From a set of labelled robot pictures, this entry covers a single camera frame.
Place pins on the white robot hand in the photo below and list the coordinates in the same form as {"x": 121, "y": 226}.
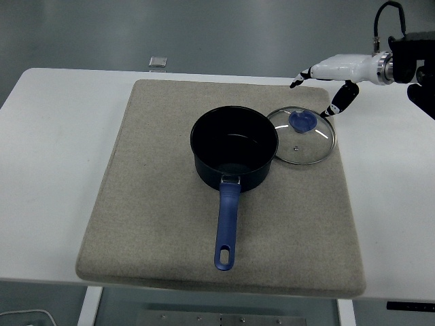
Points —
{"x": 346, "y": 68}

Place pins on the glass pot lid blue knob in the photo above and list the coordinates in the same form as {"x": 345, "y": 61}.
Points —
{"x": 300, "y": 122}

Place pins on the small silver square floor plate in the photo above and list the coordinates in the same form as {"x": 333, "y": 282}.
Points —
{"x": 158, "y": 61}

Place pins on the beige fabric mat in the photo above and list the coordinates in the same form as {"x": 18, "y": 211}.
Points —
{"x": 153, "y": 203}

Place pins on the white table leg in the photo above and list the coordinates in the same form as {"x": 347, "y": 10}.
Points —
{"x": 90, "y": 305}
{"x": 346, "y": 314}

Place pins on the black bar under table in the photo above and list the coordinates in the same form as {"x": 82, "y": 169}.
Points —
{"x": 411, "y": 306}

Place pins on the grey metal plate with screws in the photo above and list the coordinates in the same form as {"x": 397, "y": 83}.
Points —
{"x": 176, "y": 319}

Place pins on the white rounded floor object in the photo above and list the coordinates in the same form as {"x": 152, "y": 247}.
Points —
{"x": 17, "y": 318}

